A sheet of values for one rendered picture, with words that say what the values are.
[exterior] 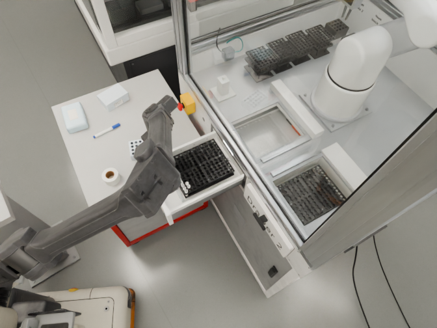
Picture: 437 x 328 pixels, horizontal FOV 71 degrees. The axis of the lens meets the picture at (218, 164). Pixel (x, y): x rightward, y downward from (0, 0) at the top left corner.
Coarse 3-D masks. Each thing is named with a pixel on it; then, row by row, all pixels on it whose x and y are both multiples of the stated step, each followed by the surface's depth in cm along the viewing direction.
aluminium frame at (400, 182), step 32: (224, 128) 123; (416, 128) 46; (384, 160) 55; (416, 160) 47; (384, 192) 56; (416, 192) 49; (288, 224) 104; (352, 224) 69; (384, 224) 60; (320, 256) 92
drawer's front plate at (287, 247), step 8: (248, 184) 118; (248, 192) 120; (256, 192) 116; (256, 200) 116; (256, 208) 119; (264, 208) 113; (272, 216) 112; (272, 224) 111; (272, 232) 114; (280, 232) 109; (272, 240) 118; (280, 240) 110; (288, 240) 108; (280, 248) 114; (288, 248) 107
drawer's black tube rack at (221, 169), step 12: (216, 144) 130; (180, 156) 126; (192, 156) 130; (204, 156) 127; (216, 156) 127; (180, 168) 124; (192, 168) 124; (204, 168) 127; (216, 168) 124; (228, 168) 124; (192, 180) 121; (204, 180) 121; (216, 180) 125; (192, 192) 122
